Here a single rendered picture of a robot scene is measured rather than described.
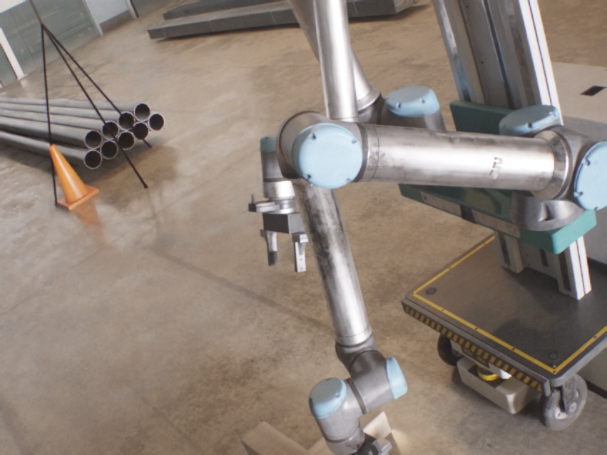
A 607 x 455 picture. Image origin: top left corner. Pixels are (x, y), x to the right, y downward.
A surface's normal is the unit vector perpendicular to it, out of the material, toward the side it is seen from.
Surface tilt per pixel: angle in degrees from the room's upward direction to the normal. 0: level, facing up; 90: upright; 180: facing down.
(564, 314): 0
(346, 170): 86
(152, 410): 0
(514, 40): 90
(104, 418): 0
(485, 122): 90
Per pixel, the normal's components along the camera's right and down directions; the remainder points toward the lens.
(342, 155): 0.14, 0.36
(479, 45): -0.82, 0.50
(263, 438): -0.34, -0.83
